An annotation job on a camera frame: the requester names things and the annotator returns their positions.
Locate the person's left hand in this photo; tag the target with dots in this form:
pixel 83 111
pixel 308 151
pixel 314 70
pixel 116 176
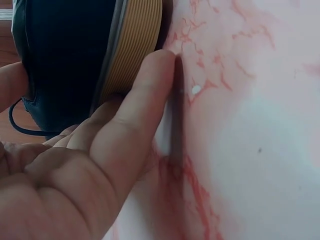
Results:
pixel 62 190

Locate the black shoe with tan sole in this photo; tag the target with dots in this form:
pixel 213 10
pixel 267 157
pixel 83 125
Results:
pixel 70 50

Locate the small white crumb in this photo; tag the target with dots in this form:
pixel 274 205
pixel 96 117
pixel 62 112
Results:
pixel 196 89

